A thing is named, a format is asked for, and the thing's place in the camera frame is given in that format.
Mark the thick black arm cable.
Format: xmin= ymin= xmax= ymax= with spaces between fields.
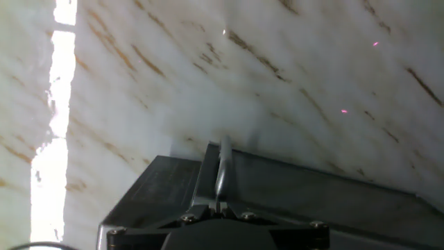
xmin=6 ymin=240 xmax=81 ymax=250

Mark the white marble pattern mat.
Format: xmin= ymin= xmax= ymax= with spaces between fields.
xmin=0 ymin=0 xmax=444 ymax=250

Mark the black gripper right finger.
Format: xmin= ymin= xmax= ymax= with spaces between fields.
xmin=221 ymin=203 xmax=331 ymax=250

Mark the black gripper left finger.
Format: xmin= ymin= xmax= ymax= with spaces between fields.
xmin=105 ymin=203 xmax=219 ymax=250

